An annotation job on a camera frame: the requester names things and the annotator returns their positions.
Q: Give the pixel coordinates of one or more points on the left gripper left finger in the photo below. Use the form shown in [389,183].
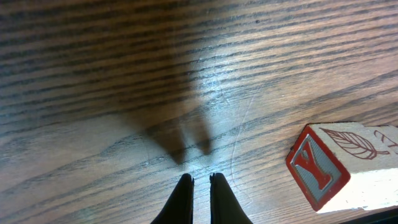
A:
[178,209]

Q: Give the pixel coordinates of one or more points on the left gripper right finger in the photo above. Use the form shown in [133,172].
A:
[225,208]

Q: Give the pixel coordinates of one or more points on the white block blue side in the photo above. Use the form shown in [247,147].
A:
[341,166]

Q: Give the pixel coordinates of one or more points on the yellow block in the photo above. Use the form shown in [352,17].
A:
[387,134]

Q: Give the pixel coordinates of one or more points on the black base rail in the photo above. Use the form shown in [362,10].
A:
[386,217]

